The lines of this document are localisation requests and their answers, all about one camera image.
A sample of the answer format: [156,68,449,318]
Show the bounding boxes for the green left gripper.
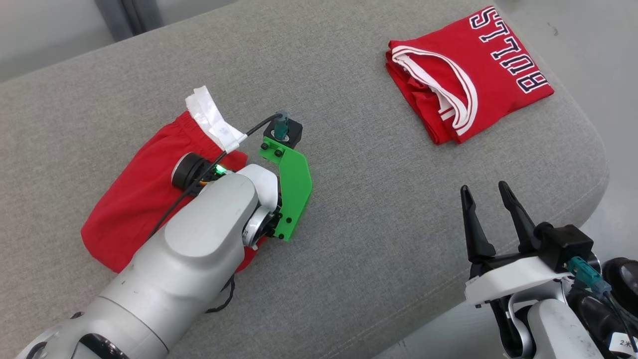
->
[258,136,313,242]

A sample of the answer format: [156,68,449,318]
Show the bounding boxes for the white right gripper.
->
[460,181,574,306]

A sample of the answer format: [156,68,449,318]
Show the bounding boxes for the red white jersey shirt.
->
[385,6,555,145]

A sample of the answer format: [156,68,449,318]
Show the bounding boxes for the red shorts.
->
[81,111,260,274]

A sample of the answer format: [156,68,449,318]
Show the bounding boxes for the white tape cable tag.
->
[185,86,247,153]

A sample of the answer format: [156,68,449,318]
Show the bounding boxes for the teal right camera connector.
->
[568,257,612,295]

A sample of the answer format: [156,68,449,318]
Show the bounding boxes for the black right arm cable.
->
[603,292,634,340]

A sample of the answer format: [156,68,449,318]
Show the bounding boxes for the white paper cable label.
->
[609,335,638,356]

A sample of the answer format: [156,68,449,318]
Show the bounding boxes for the grey partition post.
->
[95,0,165,43]

